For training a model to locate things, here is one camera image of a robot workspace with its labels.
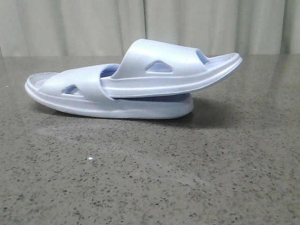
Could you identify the light blue slipper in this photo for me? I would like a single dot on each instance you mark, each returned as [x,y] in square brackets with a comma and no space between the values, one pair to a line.
[79,91]
[151,68]

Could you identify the pale green curtain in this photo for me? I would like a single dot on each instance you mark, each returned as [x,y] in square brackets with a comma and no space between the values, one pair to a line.
[109,27]

